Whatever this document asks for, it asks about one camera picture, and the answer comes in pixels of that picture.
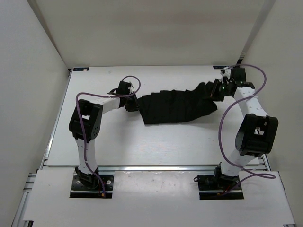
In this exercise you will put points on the blue label sticker right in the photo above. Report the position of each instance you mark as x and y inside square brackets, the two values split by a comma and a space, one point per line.
[219, 67]

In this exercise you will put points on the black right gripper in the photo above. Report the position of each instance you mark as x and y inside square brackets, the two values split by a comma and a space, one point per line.
[213, 94]

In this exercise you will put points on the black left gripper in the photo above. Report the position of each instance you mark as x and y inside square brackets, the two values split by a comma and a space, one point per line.
[135, 105]

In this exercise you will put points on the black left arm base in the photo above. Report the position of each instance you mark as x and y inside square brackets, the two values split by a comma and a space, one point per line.
[92, 190]

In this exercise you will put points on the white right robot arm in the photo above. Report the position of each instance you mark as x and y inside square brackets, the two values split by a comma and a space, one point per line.
[257, 131]

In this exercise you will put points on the blue label sticker left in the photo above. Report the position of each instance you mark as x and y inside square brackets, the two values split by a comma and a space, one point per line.
[81, 69]

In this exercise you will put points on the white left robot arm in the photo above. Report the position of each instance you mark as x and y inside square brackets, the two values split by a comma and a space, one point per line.
[86, 119]

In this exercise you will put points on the aluminium table edge rail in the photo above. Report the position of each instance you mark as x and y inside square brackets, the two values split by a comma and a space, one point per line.
[258, 167]

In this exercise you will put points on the white front cover board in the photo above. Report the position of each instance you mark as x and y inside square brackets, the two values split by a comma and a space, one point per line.
[155, 199]

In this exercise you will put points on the black pleated skirt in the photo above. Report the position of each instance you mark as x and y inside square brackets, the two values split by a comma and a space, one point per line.
[177, 106]

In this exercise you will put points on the blue label sticker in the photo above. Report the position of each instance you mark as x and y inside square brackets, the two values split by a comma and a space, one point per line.
[81, 69]
[219, 67]

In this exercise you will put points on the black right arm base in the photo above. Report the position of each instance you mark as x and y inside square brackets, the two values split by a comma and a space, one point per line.
[219, 186]

